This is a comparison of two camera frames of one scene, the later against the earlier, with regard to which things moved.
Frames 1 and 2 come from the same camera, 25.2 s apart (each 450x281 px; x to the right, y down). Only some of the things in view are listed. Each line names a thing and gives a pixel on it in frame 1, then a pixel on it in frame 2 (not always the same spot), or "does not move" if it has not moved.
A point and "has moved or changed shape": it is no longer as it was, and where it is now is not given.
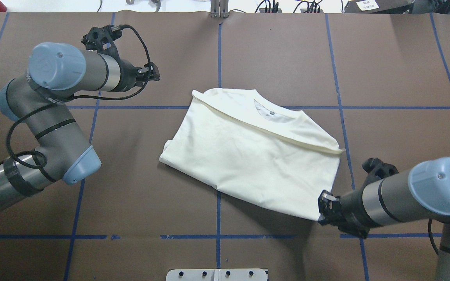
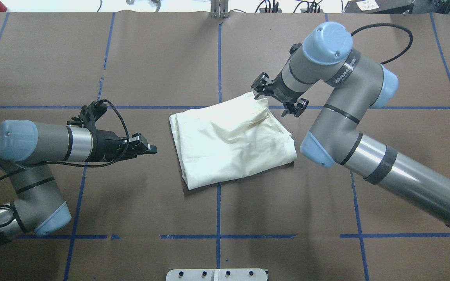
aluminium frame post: [219, 9] does not move
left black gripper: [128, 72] -> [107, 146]
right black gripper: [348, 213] -> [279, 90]
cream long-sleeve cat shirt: [253, 147] has moved or changed shape
